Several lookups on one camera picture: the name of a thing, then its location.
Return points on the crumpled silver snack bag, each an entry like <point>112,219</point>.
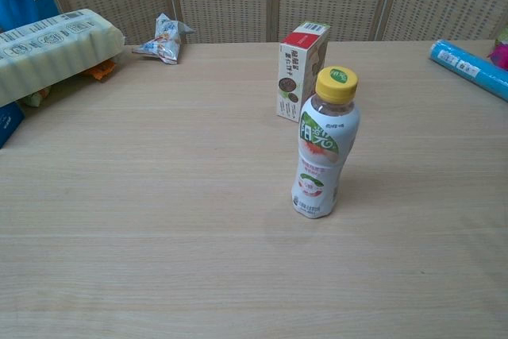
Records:
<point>164,43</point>

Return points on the green wrapped item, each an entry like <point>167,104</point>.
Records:
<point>35,99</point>

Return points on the pink and green package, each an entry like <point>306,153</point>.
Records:
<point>501,47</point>

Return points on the white and red snack box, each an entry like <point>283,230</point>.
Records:
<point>295,77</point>

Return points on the blue box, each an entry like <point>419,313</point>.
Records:
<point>8,122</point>

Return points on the blue roll with label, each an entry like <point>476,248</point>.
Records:
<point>470,67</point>

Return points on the white bottle with yellow cap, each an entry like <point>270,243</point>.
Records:
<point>318,164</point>

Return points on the orange snack packet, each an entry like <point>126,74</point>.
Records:
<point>101,71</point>

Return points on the pale yellow wrapped package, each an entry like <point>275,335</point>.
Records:
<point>51,57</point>

